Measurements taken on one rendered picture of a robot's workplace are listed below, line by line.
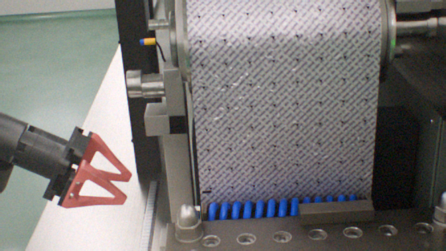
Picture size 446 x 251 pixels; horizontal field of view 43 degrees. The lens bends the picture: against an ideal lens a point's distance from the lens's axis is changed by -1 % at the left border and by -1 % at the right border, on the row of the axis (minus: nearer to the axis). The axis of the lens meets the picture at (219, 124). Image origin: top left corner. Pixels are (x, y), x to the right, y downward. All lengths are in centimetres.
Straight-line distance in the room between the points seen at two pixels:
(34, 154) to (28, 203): 219
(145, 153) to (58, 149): 40
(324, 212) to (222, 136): 16
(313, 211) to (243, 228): 9
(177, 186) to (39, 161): 22
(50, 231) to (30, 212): 184
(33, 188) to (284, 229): 241
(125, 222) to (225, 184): 29
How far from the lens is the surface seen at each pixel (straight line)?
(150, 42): 83
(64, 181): 78
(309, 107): 74
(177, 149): 85
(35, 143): 77
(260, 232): 74
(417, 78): 88
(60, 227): 104
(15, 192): 307
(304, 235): 74
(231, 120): 74
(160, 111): 83
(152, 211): 104
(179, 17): 72
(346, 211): 75
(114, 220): 103
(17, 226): 280
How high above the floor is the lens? 146
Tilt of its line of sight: 25 degrees down
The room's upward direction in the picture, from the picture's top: 3 degrees counter-clockwise
